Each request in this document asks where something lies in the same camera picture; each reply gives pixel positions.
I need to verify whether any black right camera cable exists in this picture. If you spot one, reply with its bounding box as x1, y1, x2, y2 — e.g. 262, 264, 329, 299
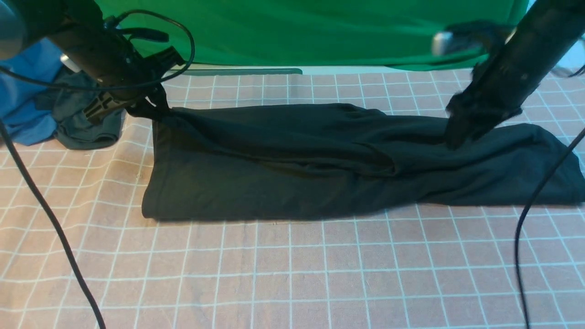
514, 64, 585, 329

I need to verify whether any dark green flat strip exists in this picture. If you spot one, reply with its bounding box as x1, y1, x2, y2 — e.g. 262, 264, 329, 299
182, 68, 303, 76

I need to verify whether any black camera cable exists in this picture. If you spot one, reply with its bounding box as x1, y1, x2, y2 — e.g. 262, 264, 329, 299
0, 9, 196, 329
514, 64, 585, 329

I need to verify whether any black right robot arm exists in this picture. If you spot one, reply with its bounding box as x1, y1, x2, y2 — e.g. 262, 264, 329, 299
445, 0, 584, 149

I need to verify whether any pink grid tablecloth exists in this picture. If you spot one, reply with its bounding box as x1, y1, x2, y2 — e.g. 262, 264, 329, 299
0, 69, 584, 329

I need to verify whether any dark crumpled garment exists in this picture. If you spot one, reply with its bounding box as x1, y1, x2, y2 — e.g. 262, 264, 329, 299
52, 90, 125, 150

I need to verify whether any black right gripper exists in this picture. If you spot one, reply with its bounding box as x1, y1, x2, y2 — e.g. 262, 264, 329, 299
444, 59, 524, 149

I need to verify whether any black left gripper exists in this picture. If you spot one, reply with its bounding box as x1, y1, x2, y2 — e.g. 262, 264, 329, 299
83, 46, 186, 124

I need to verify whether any black left camera cable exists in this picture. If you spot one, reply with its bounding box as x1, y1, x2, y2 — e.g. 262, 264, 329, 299
0, 9, 196, 329

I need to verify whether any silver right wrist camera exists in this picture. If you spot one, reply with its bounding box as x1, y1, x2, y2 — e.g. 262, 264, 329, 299
431, 21, 515, 58

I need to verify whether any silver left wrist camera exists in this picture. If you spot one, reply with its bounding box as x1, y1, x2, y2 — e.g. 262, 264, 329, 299
60, 53, 82, 73

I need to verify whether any blue crumpled garment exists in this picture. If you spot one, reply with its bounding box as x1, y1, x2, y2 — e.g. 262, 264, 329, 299
0, 39, 62, 146

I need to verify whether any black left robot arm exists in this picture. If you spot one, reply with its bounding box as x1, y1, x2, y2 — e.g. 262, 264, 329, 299
1, 0, 196, 124

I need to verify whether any dark gray long-sleeve shirt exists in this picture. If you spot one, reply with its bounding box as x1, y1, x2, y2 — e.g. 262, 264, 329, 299
129, 103, 568, 221

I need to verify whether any green backdrop cloth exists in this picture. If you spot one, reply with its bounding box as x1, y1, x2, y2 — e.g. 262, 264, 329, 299
98, 0, 529, 71

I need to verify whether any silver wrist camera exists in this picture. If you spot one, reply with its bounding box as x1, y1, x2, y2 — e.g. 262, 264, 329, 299
431, 21, 515, 58
60, 53, 82, 73

